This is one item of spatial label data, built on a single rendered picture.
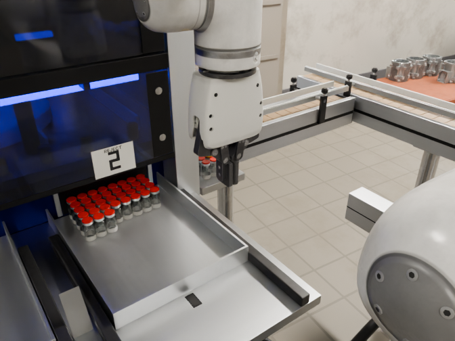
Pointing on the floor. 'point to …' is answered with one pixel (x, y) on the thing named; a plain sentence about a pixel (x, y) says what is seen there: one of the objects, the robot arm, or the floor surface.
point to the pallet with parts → (423, 76)
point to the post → (181, 111)
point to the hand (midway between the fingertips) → (227, 170)
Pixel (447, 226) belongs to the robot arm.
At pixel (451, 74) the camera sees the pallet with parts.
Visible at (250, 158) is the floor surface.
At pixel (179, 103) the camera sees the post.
